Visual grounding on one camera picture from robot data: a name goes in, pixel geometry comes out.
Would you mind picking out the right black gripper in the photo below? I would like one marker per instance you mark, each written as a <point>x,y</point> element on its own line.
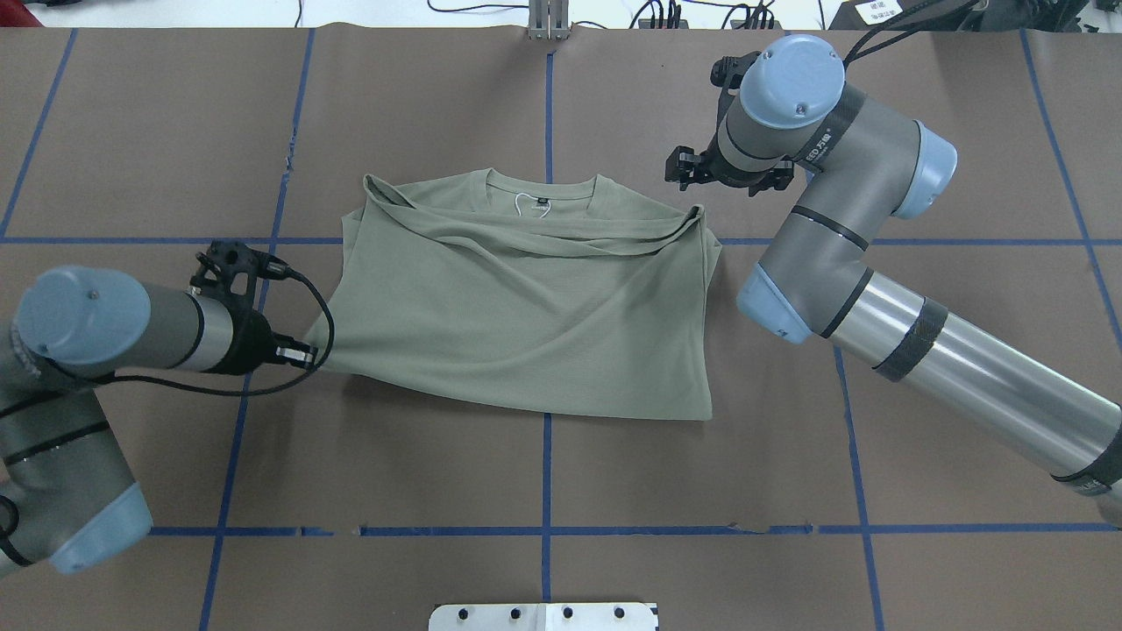
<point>734,174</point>

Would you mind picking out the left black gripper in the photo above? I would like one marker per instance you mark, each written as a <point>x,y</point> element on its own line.
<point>252,339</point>

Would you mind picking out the olive green long-sleeve shirt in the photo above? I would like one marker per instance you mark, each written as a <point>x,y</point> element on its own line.
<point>584,299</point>

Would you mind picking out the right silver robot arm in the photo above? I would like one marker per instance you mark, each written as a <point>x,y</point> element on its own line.
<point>793,106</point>

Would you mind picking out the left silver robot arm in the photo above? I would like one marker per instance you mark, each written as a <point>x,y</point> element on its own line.
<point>70,498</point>

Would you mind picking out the white label black box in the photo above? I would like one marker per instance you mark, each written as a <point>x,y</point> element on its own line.
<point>876,12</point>

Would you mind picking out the aluminium frame post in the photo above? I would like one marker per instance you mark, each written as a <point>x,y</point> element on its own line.
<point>548,20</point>

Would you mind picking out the white camera stand pedestal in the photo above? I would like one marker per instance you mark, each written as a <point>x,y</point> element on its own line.
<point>546,616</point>

